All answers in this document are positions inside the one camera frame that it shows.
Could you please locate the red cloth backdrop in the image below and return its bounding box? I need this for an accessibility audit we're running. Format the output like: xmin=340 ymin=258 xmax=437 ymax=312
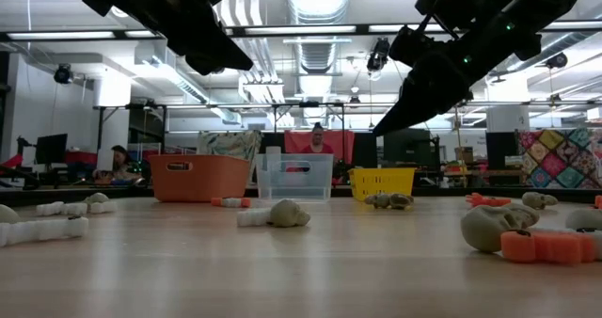
xmin=283 ymin=129 xmax=356 ymax=166

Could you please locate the colourful patchwork quilt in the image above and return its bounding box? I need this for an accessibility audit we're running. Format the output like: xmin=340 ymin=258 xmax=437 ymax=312
xmin=515 ymin=128 xmax=602 ymax=190

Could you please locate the person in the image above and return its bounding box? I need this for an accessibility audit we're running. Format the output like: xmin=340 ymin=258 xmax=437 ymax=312
xmin=299 ymin=121 xmax=338 ymax=157
xmin=92 ymin=144 xmax=145 ymax=186

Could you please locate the yellow plastic basket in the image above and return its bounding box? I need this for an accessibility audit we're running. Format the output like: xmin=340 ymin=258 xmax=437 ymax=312
xmin=348 ymin=167 xmax=418 ymax=202

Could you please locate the black computer monitor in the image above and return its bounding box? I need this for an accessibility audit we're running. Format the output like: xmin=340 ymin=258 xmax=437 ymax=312
xmin=485 ymin=132 xmax=518 ymax=171
xmin=35 ymin=133 xmax=69 ymax=166
xmin=383 ymin=128 xmax=441 ymax=169

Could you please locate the black hanging camera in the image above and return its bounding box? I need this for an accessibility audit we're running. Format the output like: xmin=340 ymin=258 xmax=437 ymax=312
xmin=366 ymin=37 xmax=391 ymax=73

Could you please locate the red storage box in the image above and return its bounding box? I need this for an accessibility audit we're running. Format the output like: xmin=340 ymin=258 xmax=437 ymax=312
xmin=65 ymin=151 xmax=98 ymax=165

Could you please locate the floral patterned cloth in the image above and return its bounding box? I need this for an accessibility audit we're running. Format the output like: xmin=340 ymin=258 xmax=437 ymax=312
xmin=196 ymin=130 xmax=263 ymax=171

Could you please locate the orange plastic bin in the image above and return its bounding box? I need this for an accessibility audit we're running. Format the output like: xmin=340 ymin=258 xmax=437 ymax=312
xmin=149 ymin=154 xmax=251 ymax=203

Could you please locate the black ceiling spotlight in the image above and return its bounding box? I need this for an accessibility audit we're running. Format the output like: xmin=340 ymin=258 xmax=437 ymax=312
xmin=53 ymin=63 xmax=74 ymax=86
xmin=545 ymin=52 xmax=569 ymax=70

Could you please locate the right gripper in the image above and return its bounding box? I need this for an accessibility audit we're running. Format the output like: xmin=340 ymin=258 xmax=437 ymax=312
xmin=372 ymin=24 xmax=543 ymax=138

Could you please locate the black metal rack frame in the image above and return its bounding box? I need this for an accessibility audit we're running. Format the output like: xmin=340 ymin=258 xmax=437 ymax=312
xmin=92 ymin=100 xmax=396 ymax=167

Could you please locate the clear plastic bin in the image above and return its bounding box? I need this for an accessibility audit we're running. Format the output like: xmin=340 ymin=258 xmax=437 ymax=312
xmin=255 ymin=152 xmax=335 ymax=202

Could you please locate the silver ceiling air duct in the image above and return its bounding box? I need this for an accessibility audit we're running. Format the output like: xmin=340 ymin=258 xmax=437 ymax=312
xmin=285 ymin=0 xmax=352 ymax=126

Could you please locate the black ceiling beam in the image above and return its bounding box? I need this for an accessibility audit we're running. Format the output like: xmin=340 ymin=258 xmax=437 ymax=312
xmin=0 ymin=23 xmax=602 ymax=42

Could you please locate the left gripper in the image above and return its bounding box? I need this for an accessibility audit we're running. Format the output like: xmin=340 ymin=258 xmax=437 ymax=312
xmin=117 ymin=0 xmax=256 ymax=77

